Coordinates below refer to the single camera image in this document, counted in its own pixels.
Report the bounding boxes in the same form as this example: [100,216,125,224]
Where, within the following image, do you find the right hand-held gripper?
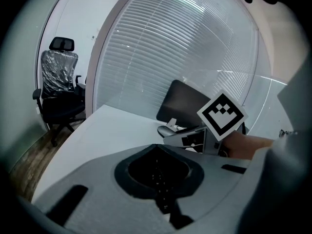
[162,89,249,157]

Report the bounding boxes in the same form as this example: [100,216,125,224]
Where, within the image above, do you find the white window blinds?
[94,0,259,129]

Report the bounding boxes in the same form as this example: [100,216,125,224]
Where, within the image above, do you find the grey mouse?
[157,125,176,139]

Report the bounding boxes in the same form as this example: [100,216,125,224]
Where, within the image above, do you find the black computer monitor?
[156,79,213,131]

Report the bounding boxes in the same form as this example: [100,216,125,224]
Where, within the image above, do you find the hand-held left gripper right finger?
[156,144,253,230]

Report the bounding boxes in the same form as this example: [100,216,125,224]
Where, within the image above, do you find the person's grey shirt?
[238,55,312,234]

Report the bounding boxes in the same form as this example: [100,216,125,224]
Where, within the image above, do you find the black office chair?
[32,36,87,147]

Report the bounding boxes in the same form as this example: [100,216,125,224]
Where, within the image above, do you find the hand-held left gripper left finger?
[31,144,171,234]

